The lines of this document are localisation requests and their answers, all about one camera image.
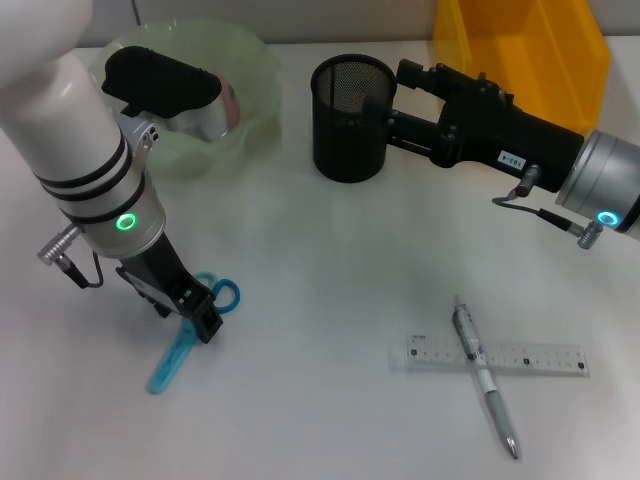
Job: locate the yellow plastic bin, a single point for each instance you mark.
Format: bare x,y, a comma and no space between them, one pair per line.
540,50

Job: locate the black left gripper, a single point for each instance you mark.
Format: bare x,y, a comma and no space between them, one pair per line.
160,275

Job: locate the blue scissors with sheath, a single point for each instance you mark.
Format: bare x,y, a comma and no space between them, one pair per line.
167,365

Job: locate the pale green glass fruit plate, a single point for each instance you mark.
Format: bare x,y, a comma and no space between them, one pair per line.
250,75

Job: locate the green plastic wrapper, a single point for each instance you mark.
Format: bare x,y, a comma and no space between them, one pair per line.
482,77

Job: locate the clear plastic ruler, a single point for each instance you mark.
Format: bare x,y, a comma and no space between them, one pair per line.
540,357

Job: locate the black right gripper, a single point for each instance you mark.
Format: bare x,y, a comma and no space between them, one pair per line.
510,140

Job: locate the pink peach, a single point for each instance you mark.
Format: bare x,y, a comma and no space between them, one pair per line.
232,105

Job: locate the black mesh pen holder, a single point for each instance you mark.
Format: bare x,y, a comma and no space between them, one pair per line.
350,145

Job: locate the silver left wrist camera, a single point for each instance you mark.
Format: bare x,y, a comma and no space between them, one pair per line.
160,85

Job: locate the white grey ballpoint pen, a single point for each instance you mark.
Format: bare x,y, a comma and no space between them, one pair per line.
487,387

